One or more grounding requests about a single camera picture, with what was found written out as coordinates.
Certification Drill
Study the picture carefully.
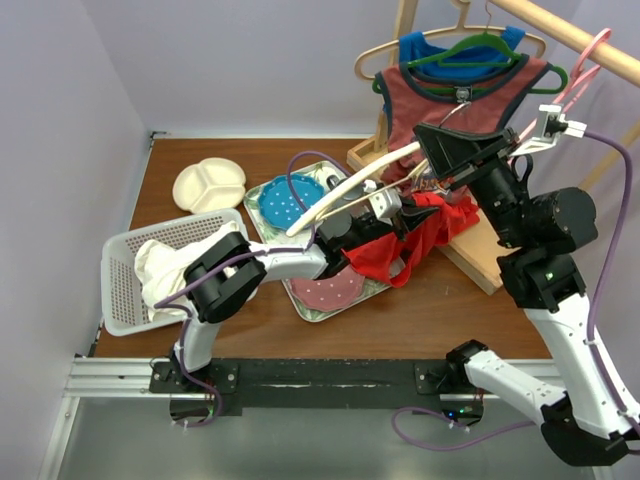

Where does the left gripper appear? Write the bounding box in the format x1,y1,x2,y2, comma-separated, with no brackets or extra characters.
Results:
340,195,438,253

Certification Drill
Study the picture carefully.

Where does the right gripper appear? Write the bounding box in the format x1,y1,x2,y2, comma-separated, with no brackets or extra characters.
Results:
413,121,532,247

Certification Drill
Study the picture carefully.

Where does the red tank top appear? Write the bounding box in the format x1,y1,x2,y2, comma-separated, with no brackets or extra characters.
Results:
345,192,479,288

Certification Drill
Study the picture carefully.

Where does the cream wooden hanger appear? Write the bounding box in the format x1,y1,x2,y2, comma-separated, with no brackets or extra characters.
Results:
285,141,420,237

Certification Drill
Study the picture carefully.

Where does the pink plastic hanger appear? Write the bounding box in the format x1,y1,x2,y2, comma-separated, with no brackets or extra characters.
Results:
550,28,611,115

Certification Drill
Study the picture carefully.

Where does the white tank top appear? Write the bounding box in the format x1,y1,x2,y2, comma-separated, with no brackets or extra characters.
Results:
134,221,240,322

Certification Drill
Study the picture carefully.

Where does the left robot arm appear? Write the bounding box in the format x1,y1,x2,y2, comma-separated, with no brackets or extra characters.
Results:
154,200,438,392

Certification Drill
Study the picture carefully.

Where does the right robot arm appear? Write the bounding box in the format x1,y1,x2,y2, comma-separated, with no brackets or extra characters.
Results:
414,124,639,467

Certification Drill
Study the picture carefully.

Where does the maroon motorcycle tank top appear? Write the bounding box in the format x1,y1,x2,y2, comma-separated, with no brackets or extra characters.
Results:
374,54,554,199

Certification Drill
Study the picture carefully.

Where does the blue tank top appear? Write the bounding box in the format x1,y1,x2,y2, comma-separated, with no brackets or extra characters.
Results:
397,24,526,81

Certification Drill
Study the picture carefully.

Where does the green velvet hanger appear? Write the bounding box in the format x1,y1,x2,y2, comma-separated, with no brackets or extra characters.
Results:
372,33,569,94

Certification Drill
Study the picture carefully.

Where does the beige plastic hanger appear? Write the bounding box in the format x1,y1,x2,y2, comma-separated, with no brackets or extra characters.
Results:
354,1,547,86

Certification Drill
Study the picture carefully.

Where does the wooden clothes rack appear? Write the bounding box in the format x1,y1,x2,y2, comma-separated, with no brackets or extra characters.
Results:
347,1,639,295

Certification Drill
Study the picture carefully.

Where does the grey ceramic mug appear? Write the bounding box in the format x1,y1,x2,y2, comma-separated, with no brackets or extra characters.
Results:
326,174,363,202

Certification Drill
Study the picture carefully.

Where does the pink dotted plate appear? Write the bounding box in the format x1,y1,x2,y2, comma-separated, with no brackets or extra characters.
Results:
290,266,365,312

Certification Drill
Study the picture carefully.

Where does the blue dotted plate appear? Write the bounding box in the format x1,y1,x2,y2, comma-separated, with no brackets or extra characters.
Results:
257,173,325,230

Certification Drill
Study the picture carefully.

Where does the cream divided plate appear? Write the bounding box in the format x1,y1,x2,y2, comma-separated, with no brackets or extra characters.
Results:
172,157,246,214

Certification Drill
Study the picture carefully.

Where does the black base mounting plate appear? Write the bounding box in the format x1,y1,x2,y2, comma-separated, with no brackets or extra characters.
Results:
149,357,475,421

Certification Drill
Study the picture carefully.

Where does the white plastic basket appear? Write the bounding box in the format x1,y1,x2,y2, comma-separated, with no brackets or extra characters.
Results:
101,208,248,337

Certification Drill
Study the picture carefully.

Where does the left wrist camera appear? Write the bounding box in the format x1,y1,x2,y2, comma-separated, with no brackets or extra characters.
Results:
369,189,402,221

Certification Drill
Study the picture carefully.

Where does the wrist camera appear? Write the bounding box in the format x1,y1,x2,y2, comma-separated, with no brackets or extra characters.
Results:
369,189,402,221
514,104,587,156

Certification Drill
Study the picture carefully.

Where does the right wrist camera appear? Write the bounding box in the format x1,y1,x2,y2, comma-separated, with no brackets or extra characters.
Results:
514,104,587,156

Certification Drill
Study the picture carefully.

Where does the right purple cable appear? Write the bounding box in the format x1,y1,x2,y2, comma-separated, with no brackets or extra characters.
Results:
392,128,639,454

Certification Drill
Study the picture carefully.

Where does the aluminium rail frame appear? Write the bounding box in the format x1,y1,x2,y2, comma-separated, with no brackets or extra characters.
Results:
37,352,640,480

